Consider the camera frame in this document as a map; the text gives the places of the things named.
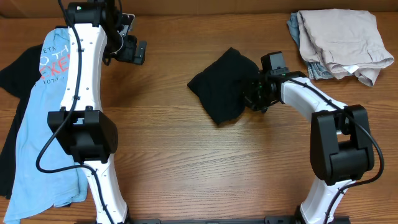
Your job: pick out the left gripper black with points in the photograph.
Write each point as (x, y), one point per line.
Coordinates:
(140, 52)

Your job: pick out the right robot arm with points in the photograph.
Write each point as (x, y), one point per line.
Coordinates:
(341, 147)

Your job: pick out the beige folded shorts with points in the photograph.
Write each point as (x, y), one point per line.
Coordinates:
(345, 42)

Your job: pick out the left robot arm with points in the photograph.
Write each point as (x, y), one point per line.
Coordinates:
(99, 32)

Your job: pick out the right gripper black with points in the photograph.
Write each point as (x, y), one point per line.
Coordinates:
(253, 98)

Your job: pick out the light blue t-shirt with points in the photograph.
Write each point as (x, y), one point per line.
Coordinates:
(34, 191)

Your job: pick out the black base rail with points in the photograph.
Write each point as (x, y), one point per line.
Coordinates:
(211, 221)

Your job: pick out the black t-shirt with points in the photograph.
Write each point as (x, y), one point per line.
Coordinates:
(17, 79)
(220, 85)

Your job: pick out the folded blue jeans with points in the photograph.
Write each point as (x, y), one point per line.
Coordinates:
(315, 69)

